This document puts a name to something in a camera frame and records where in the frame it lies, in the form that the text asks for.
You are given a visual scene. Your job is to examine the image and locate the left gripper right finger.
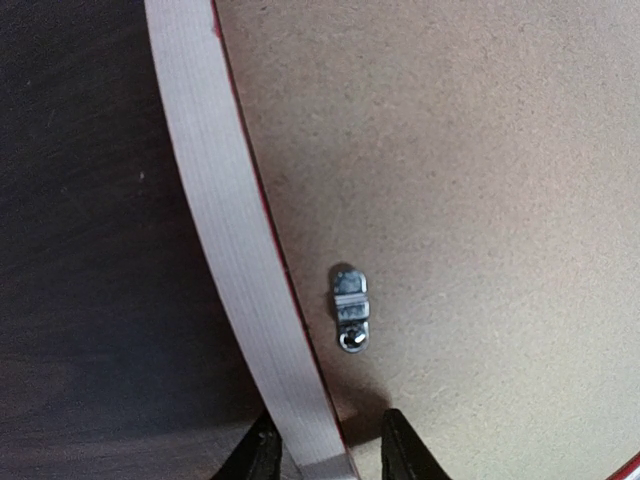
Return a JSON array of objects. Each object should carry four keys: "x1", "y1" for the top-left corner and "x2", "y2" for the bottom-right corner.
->
[{"x1": 381, "y1": 409, "x2": 450, "y2": 480}]

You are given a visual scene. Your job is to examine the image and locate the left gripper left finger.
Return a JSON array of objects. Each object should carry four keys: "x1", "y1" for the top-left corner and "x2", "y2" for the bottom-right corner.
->
[{"x1": 211, "y1": 412, "x2": 282, "y2": 480}]

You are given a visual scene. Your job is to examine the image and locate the brown backing board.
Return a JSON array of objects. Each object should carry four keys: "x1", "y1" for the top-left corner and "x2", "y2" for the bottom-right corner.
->
[{"x1": 212, "y1": 0, "x2": 640, "y2": 480}]

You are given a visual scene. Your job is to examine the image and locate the wooden picture frame red edge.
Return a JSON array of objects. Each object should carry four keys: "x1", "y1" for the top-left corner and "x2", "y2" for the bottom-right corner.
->
[{"x1": 142, "y1": 0, "x2": 640, "y2": 480}]

